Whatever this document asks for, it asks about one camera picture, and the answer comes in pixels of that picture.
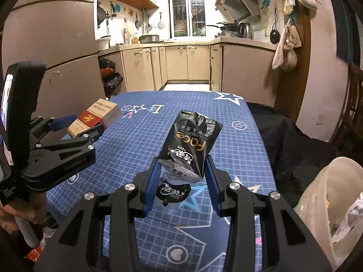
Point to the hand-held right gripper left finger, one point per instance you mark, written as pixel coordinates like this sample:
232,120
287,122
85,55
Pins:
150,187

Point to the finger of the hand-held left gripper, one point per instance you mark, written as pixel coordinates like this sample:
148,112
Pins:
63,121
90,136

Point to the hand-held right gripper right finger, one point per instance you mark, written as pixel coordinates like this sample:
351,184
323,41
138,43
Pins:
212,187

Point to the red beige cardboard box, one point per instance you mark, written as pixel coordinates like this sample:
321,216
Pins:
96,116

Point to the black tissue pack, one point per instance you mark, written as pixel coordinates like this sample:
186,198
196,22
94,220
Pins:
190,141

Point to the white plastic bucket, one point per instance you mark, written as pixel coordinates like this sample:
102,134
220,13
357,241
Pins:
320,192

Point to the person's left hand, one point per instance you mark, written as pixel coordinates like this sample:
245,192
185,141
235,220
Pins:
25,209

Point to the black garbage bag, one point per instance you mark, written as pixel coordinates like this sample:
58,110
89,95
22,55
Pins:
106,63
113,83

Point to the beige refrigerator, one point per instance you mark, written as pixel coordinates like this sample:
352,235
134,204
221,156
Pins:
56,34

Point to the white pot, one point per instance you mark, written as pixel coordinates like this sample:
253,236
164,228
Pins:
103,43

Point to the black jacket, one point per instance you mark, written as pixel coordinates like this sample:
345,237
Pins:
297,153

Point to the white cutting board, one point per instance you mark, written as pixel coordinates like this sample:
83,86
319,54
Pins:
129,36

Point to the yellow oil bottle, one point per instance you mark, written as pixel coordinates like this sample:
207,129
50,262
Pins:
136,39

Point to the grey cooking pot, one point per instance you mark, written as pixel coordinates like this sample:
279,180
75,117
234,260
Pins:
149,39

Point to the beige lower cabinets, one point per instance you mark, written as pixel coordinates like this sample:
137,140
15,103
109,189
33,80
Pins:
184,62

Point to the small hanging saucepan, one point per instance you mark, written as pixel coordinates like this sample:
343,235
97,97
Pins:
137,25

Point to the hanging metal ladle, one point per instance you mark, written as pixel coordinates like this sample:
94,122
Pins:
148,28

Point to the hanging metal strainer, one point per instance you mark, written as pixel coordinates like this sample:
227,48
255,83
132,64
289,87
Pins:
161,24

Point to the pink hanging cloth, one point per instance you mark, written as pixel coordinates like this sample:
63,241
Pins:
279,53

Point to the beige hanging bags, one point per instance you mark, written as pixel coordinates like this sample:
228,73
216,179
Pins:
292,59

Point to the gas stove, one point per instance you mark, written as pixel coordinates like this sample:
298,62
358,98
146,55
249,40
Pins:
227,34

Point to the kitchen window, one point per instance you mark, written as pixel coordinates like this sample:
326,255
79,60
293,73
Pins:
181,8

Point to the steel kettle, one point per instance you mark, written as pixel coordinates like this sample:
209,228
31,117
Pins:
245,31

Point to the black frying pan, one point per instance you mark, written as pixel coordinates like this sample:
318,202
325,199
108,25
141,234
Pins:
227,27

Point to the small black hanging pan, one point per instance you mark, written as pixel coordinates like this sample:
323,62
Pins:
274,36

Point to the dark wooden chair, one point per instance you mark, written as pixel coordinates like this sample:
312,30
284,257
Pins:
354,99

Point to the steel range hood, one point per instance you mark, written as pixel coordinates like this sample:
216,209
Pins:
238,2

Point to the yellow hanging plastic bag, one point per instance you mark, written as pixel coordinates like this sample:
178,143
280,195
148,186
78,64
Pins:
288,4

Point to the dark blue-framed window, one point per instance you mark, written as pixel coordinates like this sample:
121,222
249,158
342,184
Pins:
346,34

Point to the white wall outlet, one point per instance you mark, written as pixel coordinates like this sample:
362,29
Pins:
321,119

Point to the wooden door frame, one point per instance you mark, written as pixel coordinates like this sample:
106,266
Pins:
305,90

